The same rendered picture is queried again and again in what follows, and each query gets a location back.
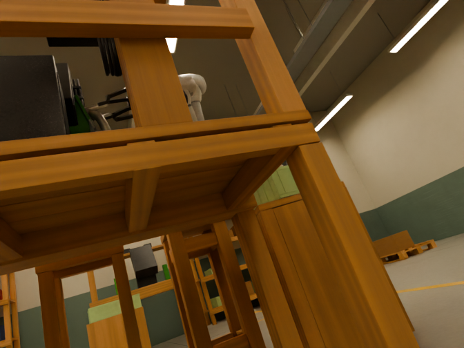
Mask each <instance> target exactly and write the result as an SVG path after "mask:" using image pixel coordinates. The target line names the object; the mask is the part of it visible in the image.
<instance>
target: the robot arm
mask: <svg viewBox="0 0 464 348"><path fill-rule="evenodd" d="M178 77H179V79H180V83H181V85H182V89H183V90H184V91H185V93H186V94H187V97H188V108H189V110H190V114H191V117H192V120H193V122H196V121H204V116H203V112H202V108H201V105H200V102H201V100H202V95H203V94H204V93H205V92H206V82H205V80H204V78H203V77H202V76H200V75H196V74H185V75H178ZM125 92H127V91H126V87H124V88H123V89H121V90H118V91H115V92H113V93H111V94H108V95H106V100H105V101H101V102H98V103H97V106H94V107H91V108H88V110H89V111H92V110H97V109H100V108H104V107H107V106H108V104H114V103H119V102H127V106H126V107H125V108H122V109H120V110H118V111H116V112H114V113H112V114H111V113H106V114H103V116H104V118H105V119H106V120H107V119H110V118H113V120H114V121H116V122H118V121H122V120H125V119H131V118H133V114H130V115H125V116H121V117H116V116H118V115H121V114H122V113H125V112H127V111H129V110H131V105H130V102H129V99H128V96H127V97H124V98H119V99H110V98H112V97H115V96H118V95H120V94H122V93H125Z"/></svg>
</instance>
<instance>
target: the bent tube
mask: <svg viewBox="0 0 464 348"><path fill-rule="evenodd" d="M94 106H96V105H95V104H94V105H92V106H87V107H85V109H86V112H87V113H88V115H89V117H90V118H94V119H95V120H96V121H97V123H98V124H99V127H100V128H101V131H109V130H111V129H110V126H109V125H108V122H107V121H106V119H105V118H104V116H103V115H102V114H101V113H100V112H98V110H92V111H89V110H88V108H90V107H94ZM91 120H92V119H91ZM92 121H93V120H92Z"/></svg>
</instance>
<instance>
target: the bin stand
mask: <svg viewBox="0 0 464 348"><path fill-rule="evenodd" d="M109 266H113V270H114V274H115V281H116V285H117V292H118V296H119V303H120V307H121V312H122V318H123V323H124V329H125V334H126V341H127V345H128V348H142V343H141V339H140V335H139V329H138V325H137V318H136V315H135V308H134V304H133V298H132V294H131V288H130V284H129V280H128V274H127V270H126V264H125V260H124V247H123V246H118V247H115V248H111V249H106V250H103V251H98V252H95V253H90V254H86V255H81V256H78V257H75V258H70V259H67V260H62V261H58V262H53V263H50V264H45V265H42V266H39V267H35V273H36V274H37V276H38V283H39V296H40V303H41V316H42V323H43V336H44V343H45V348H70V341H69V335H68V325H67V320H66V309H65V303H64V293H63V287H62V281H61V279H63V278H67V277H70V276H75V275H78V274H81V273H86V272H89V271H94V270H96V269H101V268H104V267H109Z"/></svg>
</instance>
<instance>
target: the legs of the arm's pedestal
mask: <svg viewBox="0 0 464 348"><path fill-rule="evenodd" d="M210 227H211V229H209V230H207V231H203V233H202V234H201V235H198V236H195V237H191V238H187V239H184V238H183V235H182V232H181V231H179V232H176V233H171V234H168V235H166V236H167V240H168V241H165V242H164V243H163V247H164V252H165V255H166V261H167V264H168V269H169V272H170V275H171V280H172V283H173V288H174V292H175V297H176V300H177V305H178V309H179V312H180V317H181V320H182V325H183V328H184V333H185V336H186V341H187V345H188V348H266V346H265V343H264V340H263V337H262V333H261V331H260V327H259V324H258V321H257V318H256V316H255V311H254V309H253V305H252V303H251V299H250V297H249V293H248V291H247V286H246V284H245V281H244V278H243V275H242V272H241V269H240V265H239V262H238V259H237V256H236V254H235V250H234V248H233V244H232V241H231V237H230V235H229V231H228V229H227V226H226V222H225V220H224V221H221V222H216V223H212V224H210ZM203 255H208V257H209V262H210V265H211V268H212V272H213V276H214V278H215V283H216V285H217V290H218V293H219V295H220V300H221V302H222V306H223V310H224V314H225V316H226V321H227V323H228V326H229V330H230V333H227V334H225V335H223V336H220V337H218V338H215V339H212V340H211V338H210V335H209V331H208V327H207V324H206V320H205V317H204V312H203V309H202V305H201V302H200V297H199V294H198V291H197V287H196V283H195V279H194V276H193V272H192V268H191V264H190V261H189V260H190V259H193V258H198V257H200V256H203Z"/></svg>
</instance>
